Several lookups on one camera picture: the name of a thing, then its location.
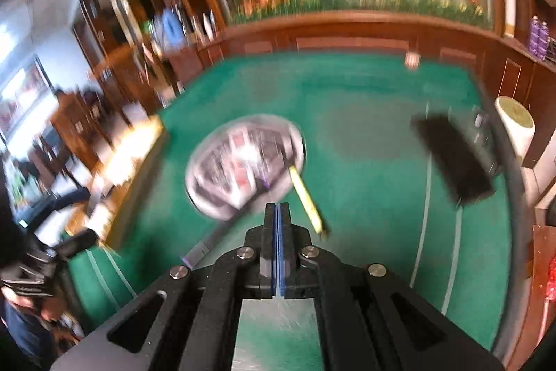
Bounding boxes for white cylinder bin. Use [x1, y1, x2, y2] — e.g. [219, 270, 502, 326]
[495, 96, 535, 163]

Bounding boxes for black marker purple cap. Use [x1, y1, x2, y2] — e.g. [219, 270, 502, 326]
[181, 180, 278, 269]

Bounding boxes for framed wall picture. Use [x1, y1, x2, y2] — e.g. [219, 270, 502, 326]
[1, 56, 53, 143]

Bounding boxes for black smartphone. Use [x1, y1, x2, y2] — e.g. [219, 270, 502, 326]
[411, 114, 495, 206]

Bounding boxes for purple bottles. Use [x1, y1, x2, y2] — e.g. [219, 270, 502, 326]
[528, 15, 549, 61]

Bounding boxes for blue kettle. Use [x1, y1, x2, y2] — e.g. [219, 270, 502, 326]
[152, 8, 188, 53]

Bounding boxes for red plastic bag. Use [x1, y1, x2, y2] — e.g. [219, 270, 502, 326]
[546, 256, 556, 302]

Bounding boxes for round grey black coaster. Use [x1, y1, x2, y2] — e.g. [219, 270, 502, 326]
[185, 114, 305, 222]

